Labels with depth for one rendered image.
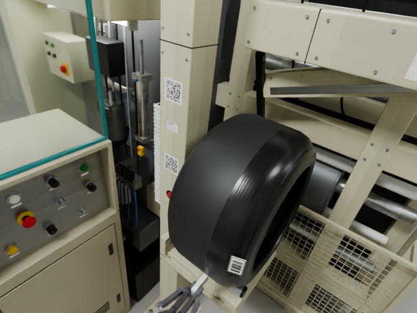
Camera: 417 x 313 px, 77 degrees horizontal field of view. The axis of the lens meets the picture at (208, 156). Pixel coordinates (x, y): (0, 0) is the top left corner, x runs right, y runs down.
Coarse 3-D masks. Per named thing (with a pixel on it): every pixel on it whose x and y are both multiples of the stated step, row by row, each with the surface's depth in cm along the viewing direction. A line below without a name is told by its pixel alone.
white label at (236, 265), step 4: (232, 256) 68; (232, 260) 69; (236, 260) 68; (240, 260) 68; (244, 260) 68; (232, 264) 69; (236, 264) 69; (240, 264) 69; (244, 264) 68; (228, 268) 70; (232, 268) 70; (236, 268) 70; (240, 268) 69; (232, 272) 71; (236, 272) 70; (240, 272) 70
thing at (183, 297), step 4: (188, 288) 81; (184, 292) 81; (188, 292) 81; (184, 296) 80; (188, 296) 82; (180, 300) 79; (184, 300) 81; (176, 304) 78; (180, 304) 79; (172, 308) 77; (176, 308) 78; (168, 312) 76; (172, 312) 77
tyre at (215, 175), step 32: (224, 128) 79; (256, 128) 78; (288, 128) 83; (192, 160) 76; (224, 160) 72; (256, 160) 70; (288, 160) 71; (192, 192) 73; (224, 192) 69; (256, 192) 66; (288, 192) 72; (192, 224) 73; (224, 224) 68; (256, 224) 67; (288, 224) 106; (192, 256) 79; (224, 256) 69; (256, 256) 105
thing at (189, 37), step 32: (192, 0) 68; (192, 32) 72; (192, 64) 77; (192, 96) 84; (160, 128) 97; (192, 128) 91; (160, 160) 105; (160, 192) 114; (160, 224) 125; (160, 256) 139; (160, 288) 155
